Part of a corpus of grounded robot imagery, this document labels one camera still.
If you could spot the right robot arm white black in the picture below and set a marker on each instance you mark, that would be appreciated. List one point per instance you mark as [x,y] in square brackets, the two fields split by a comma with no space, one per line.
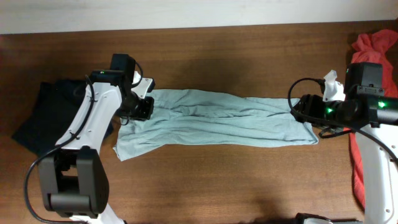
[361,106]

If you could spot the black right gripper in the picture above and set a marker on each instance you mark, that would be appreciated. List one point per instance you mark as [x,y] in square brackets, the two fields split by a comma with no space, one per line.
[309,104]

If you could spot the light blue t-shirt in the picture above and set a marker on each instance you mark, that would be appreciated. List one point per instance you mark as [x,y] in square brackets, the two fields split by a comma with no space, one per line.
[196,117]

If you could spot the red t-shirt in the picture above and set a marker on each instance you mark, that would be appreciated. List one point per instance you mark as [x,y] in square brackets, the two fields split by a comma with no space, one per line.
[371,48]

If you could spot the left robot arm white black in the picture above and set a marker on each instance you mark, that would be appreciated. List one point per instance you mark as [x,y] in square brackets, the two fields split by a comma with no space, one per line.
[72,178]

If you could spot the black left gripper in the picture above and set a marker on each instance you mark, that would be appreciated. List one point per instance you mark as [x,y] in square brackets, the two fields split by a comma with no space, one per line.
[146,111]

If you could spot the dark navy folded garment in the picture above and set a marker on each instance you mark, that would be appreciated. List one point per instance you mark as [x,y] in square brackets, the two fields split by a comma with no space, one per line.
[54,110]

